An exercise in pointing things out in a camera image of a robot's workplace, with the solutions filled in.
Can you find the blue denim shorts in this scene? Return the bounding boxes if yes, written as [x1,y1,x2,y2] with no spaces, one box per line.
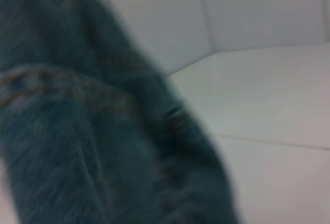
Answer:
[0,0,246,224]

